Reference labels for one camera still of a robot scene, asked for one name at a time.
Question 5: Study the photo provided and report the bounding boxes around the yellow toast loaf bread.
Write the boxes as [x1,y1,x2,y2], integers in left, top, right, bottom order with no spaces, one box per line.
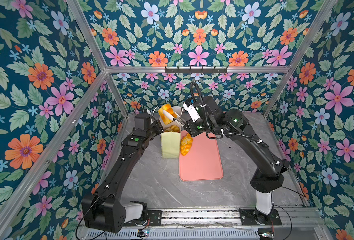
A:
[158,104,179,125]

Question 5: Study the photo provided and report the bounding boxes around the small round yellow bun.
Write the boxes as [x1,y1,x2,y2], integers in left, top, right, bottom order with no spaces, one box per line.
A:
[164,125,181,133]

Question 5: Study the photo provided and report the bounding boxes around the white and green paper bag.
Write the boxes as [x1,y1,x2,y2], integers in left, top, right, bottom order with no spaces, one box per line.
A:
[154,107,182,159]

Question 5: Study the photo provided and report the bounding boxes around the long braided bread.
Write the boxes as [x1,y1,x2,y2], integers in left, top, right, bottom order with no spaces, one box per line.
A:
[180,133,193,156]

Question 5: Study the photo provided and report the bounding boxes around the steel tongs with white tips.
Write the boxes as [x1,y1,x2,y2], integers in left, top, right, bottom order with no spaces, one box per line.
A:
[163,110,185,126]

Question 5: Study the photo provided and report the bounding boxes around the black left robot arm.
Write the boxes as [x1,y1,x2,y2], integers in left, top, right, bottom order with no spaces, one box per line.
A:
[82,113,164,234]

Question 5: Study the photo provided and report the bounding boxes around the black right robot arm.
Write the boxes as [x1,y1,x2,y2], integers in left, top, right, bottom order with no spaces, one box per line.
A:
[183,97,288,218]

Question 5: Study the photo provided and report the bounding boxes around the pink silicone tray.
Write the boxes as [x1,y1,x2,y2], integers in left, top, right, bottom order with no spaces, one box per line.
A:
[179,134,224,181]

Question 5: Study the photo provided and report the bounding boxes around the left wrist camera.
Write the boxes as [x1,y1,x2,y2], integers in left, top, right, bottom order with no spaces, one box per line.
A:
[134,113,152,130]

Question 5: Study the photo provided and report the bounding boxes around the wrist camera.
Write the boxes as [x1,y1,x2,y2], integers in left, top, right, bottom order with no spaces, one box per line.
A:
[183,101,201,122]
[134,113,152,130]

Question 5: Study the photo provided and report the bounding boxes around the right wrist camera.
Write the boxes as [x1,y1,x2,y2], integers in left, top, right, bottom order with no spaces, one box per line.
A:
[183,101,201,122]

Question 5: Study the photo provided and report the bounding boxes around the black hook rail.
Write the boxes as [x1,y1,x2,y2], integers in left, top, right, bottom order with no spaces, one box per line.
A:
[164,66,228,75]

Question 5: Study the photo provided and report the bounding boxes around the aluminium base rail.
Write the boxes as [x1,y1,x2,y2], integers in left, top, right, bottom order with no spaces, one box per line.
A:
[80,206,333,240]

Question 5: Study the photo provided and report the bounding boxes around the aluminium frame post left rear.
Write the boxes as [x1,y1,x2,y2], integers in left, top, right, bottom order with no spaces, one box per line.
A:
[67,1,128,119]

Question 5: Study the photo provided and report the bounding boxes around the aluminium frame post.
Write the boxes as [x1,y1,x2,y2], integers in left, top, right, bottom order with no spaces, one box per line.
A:
[67,1,128,119]
[263,0,338,120]

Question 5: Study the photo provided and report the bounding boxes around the aluminium frame post right rear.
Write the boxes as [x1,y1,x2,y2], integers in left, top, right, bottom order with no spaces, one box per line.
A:
[263,0,338,120]

